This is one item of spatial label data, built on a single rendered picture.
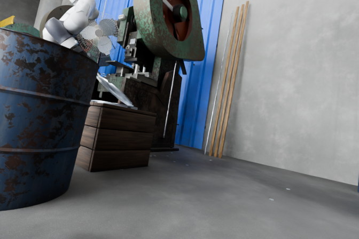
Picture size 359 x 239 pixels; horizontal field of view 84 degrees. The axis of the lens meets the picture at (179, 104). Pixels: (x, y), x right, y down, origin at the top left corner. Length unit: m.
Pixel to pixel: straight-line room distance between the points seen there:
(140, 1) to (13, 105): 1.34
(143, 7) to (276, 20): 1.80
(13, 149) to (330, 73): 2.62
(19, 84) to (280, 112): 2.39
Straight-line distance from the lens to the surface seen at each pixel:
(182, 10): 1.99
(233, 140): 2.66
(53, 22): 1.34
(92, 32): 2.99
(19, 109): 0.69
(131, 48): 2.10
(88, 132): 1.16
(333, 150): 2.55
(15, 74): 0.70
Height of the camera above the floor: 0.30
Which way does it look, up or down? 6 degrees up
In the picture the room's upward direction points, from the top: 9 degrees clockwise
